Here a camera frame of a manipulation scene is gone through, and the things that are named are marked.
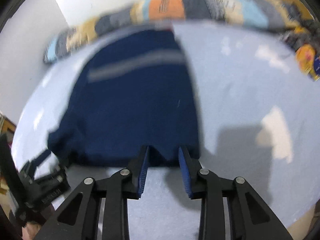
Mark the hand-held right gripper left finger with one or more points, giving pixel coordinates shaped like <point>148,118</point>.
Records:
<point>142,175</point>

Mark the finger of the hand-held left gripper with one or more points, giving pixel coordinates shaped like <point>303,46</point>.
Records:
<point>56,177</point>
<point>37,162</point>

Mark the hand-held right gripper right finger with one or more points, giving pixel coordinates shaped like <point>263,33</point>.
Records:
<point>186,175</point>

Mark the navy jacket with red collar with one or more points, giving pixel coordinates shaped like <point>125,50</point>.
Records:
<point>130,110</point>

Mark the yellow wooden cabinet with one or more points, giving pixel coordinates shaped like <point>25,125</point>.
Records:
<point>6,127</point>

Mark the light blue bed sheet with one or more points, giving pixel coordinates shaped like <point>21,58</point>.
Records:
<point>237,80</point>

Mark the rolled patchwork quilt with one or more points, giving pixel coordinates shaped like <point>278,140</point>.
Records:
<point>167,7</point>

